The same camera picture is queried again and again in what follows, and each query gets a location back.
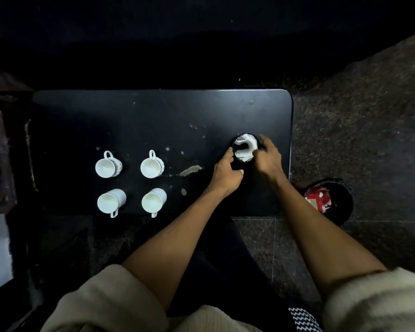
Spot white plain cup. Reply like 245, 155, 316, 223
97, 189, 127, 218
141, 188, 167, 218

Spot dark trousers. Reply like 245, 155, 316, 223
166, 212, 293, 332

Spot person's right forearm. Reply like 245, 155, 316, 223
273, 174, 388, 302

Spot person's left forearm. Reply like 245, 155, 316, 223
122, 188, 231, 313

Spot black round bin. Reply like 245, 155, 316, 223
294, 178, 355, 227

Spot black round container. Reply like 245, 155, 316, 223
232, 133, 261, 163

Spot brown wooden furniture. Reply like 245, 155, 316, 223
0, 72, 39, 215

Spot person's right hand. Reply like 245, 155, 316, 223
253, 134, 288, 186

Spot cream knitted sweater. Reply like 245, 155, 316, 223
41, 264, 415, 332

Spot black white zigzag cloth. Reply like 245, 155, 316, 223
288, 307, 324, 332

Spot red white packet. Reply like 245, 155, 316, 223
304, 189, 333, 213

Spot white ribbed cup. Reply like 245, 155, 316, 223
95, 151, 123, 179
140, 150, 165, 179

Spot person's left hand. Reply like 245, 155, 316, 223
207, 147, 245, 198

